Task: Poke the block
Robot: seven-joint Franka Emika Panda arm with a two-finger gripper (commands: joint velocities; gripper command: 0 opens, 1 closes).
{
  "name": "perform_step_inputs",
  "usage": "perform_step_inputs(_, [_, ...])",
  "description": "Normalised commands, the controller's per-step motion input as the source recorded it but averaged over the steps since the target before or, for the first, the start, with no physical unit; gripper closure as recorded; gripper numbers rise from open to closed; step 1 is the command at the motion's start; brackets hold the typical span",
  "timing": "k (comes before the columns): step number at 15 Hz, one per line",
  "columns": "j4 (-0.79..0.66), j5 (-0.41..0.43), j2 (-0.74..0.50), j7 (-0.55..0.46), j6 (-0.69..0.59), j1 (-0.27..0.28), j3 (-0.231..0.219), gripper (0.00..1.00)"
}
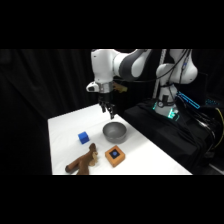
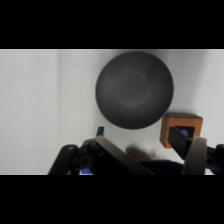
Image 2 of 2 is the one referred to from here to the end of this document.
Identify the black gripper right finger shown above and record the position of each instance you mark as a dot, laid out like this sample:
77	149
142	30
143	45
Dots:
195	156

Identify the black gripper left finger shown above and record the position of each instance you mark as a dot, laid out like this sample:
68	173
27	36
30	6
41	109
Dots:
110	154

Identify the wooden block with blue centre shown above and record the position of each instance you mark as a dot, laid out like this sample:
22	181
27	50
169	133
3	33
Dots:
166	130

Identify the small blue cube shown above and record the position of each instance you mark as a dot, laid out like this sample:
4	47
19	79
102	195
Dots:
86	171

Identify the dark grey round bowl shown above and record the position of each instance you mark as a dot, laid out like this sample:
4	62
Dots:
135	89

